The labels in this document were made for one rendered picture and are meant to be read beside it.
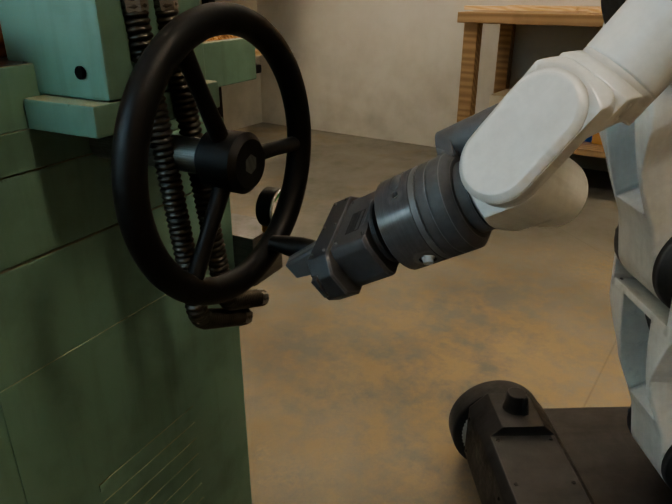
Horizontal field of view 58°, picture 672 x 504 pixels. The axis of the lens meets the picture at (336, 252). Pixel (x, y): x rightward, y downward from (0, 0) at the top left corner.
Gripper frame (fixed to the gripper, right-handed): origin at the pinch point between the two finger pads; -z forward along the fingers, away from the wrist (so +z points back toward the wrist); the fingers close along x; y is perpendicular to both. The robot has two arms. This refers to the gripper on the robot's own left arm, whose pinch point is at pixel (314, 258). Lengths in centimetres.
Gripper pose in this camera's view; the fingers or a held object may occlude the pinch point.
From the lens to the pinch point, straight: 63.2
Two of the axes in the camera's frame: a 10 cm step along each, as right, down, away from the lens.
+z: 7.7, -3.0, -5.7
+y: -5.8, -7.0, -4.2
